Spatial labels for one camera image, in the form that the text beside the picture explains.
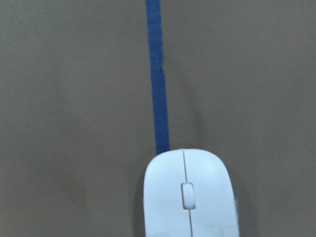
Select white computer mouse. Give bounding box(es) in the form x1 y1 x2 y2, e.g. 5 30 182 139
143 149 239 237

